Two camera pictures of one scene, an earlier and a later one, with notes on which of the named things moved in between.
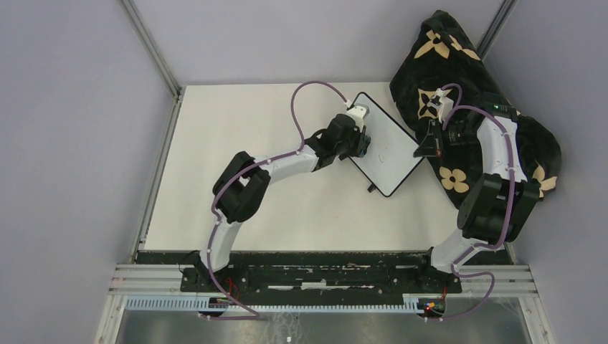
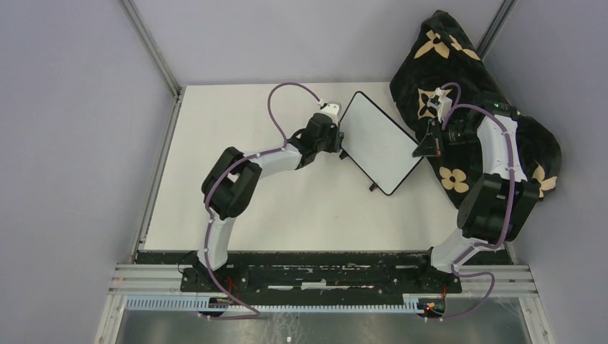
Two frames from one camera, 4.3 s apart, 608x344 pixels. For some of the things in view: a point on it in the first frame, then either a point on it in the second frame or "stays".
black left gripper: (358, 135) -> (335, 132)
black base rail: (386, 272) stays
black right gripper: (431, 145) stays
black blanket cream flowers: (444, 59) stays
